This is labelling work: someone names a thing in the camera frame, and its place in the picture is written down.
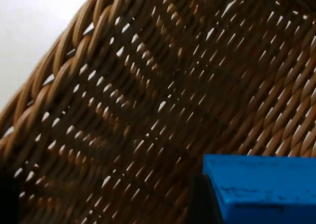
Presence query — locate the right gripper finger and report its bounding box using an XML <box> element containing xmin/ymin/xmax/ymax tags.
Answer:
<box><xmin>184</xmin><ymin>174</ymin><xmax>224</xmax><ymax>224</ymax></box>

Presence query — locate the blue cube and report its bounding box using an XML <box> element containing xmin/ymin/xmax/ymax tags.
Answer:
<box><xmin>202</xmin><ymin>153</ymin><xmax>316</xmax><ymax>224</ymax></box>

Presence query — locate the pale brown wicker basket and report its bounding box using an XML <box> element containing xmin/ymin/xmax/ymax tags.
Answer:
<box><xmin>0</xmin><ymin>0</ymin><xmax>316</xmax><ymax>224</ymax></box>

